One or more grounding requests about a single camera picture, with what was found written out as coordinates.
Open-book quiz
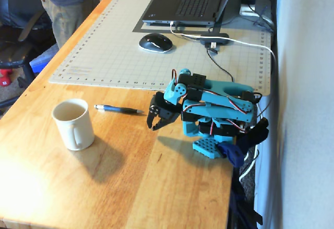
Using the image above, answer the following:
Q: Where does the black and silver computer mouse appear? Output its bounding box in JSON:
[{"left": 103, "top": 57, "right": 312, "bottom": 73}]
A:
[{"left": 138, "top": 32, "right": 174, "bottom": 54}]

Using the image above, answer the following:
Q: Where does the thin black cable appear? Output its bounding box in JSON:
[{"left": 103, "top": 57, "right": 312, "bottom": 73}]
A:
[{"left": 206, "top": 46, "right": 235, "bottom": 83}]

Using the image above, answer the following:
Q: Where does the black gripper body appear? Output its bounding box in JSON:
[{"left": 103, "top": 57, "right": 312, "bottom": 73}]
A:
[{"left": 156, "top": 91, "right": 183, "bottom": 123}]

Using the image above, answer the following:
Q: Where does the black office chair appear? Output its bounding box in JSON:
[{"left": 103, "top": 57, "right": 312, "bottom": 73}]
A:
[{"left": 0, "top": 0, "right": 54, "bottom": 110}]

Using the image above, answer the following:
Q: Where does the grey gridded cutting mat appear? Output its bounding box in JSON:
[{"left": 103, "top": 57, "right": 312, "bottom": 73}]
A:
[{"left": 49, "top": 0, "right": 272, "bottom": 97}]

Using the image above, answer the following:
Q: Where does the blue plastic bin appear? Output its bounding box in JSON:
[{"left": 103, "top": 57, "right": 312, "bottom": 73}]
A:
[{"left": 29, "top": 43, "right": 59, "bottom": 75}]

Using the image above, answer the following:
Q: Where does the dark grey laptop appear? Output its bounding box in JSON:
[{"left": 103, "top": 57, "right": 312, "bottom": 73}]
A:
[{"left": 142, "top": 0, "right": 240, "bottom": 27}]

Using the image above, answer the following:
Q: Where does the white usb cable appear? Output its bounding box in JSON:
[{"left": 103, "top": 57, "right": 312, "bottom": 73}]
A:
[{"left": 170, "top": 21, "right": 278, "bottom": 83}]

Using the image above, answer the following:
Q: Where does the red dumbbell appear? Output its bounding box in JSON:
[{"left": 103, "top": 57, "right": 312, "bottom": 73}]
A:
[{"left": 0, "top": 68, "right": 14, "bottom": 88}]

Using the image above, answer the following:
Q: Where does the white ceramic mug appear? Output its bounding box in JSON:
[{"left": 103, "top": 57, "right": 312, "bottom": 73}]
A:
[{"left": 51, "top": 98, "right": 95, "bottom": 151}]

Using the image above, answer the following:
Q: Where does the blue table clamp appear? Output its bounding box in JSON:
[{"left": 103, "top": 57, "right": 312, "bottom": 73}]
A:
[{"left": 218, "top": 142, "right": 245, "bottom": 168}]

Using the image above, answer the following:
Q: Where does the blue and black pen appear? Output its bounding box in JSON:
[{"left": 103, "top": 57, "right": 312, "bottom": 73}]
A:
[{"left": 93, "top": 104, "right": 145, "bottom": 115}]

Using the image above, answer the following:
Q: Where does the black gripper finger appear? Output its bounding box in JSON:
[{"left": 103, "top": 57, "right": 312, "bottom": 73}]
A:
[
  {"left": 146, "top": 94, "right": 161, "bottom": 130},
  {"left": 152, "top": 117, "right": 172, "bottom": 131}
]

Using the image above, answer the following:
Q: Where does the person in blue shirt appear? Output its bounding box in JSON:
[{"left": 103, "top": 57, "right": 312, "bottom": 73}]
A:
[{"left": 36, "top": 0, "right": 95, "bottom": 50}]

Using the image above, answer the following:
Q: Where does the black usb hub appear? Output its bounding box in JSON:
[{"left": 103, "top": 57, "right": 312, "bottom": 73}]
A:
[{"left": 199, "top": 32, "right": 230, "bottom": 46}]

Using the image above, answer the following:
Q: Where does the white cable below table edge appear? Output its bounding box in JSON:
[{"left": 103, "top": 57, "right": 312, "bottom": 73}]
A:
[{"left": 238, "top": 145, "right": 259, "bottom": 186}]

